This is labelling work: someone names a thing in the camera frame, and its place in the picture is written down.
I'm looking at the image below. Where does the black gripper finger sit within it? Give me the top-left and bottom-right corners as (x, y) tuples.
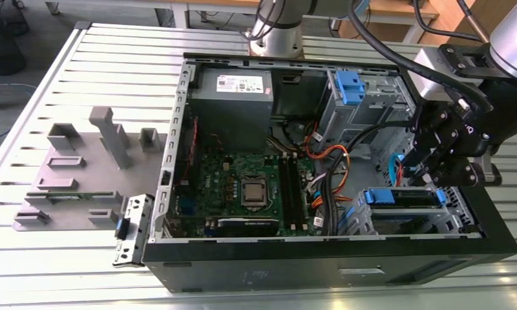
(403, 101), (463, 177)
(420, 147), (480, 188)

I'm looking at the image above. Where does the blue data wire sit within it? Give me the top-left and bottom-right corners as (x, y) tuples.
(390, 154), (415, 188)

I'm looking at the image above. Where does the metal optical drive cage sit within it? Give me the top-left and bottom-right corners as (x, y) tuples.
(319, 69), (420, 154)

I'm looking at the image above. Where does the blue drive cage latch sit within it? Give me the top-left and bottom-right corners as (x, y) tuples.
(334, 70), (367, 106)

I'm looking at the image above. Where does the wooden cabinet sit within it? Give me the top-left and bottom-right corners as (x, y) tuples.
(418, 0), (502, 65)

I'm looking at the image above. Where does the black RAM slot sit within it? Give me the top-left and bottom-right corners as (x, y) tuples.
(278, 154), (295, 227)
(290, 154), (307, 229)

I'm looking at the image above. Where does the wooden desk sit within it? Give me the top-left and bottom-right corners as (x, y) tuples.
(331, 0), (440, 45)

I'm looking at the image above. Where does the CPU socket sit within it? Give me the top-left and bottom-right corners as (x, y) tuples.
(239, 174), (272, 212)

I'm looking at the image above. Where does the silver CPU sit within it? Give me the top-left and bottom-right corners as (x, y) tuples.
(240, 182), (271, 206)

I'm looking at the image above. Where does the grey power supply unit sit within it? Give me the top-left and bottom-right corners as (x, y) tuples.
(188, 68), (275, 155)

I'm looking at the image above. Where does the black PC case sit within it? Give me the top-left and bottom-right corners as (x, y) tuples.
(140, 51), (517, 294)

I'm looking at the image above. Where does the black graphics card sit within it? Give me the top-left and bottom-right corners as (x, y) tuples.
(218, 218), (282, 236)

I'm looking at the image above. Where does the green motherboard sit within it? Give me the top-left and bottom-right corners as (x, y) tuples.
(167, 151), (324, 238)

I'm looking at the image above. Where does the grey parts rack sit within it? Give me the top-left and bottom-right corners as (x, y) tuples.
(12, 106), (170, 233)

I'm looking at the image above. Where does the green RAM stick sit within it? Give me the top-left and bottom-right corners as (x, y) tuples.
(47, 191), (114, 200)

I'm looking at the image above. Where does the black bin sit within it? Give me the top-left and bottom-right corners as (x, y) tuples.
(0, 32), (30, 77)

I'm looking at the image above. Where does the grey side camera bracket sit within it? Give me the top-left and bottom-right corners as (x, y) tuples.
(474, 161), (504, 187)

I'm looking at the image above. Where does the thick black wire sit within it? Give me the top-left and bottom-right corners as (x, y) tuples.
(323, 119), (415, 236)

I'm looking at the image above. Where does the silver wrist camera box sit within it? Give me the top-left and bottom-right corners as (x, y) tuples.
(412, 48), (467, 103)

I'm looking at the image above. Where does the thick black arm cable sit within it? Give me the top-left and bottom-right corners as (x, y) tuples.
(348, 0), (495, 112)

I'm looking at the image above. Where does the orange wire bundle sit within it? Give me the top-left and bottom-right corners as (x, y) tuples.
(306, 145), (355, 204)

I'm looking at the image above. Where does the thin red wire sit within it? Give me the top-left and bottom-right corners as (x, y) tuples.
(183, 115), (200, 187)

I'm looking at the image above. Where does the white desk frame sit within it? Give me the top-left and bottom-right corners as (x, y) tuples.
(46, 0), (191, 30)

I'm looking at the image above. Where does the metal slot retainer bracket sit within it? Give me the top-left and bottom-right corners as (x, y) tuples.
(111, 192), (156, 267)

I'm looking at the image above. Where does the pale blue floor cable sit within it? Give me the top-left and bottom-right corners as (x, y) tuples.
(0, 82), (39, 98)

